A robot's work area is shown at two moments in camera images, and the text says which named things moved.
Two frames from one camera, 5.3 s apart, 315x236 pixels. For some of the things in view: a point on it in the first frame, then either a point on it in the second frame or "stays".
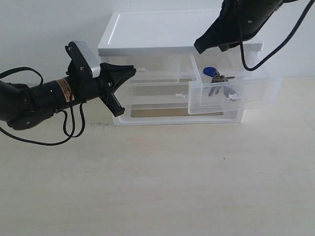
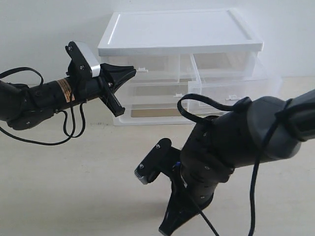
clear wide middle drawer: [142, 93] stays
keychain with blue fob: [218, 80] to [177, 163]
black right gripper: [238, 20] to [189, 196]
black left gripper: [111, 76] stays
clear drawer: [154, 68] stays
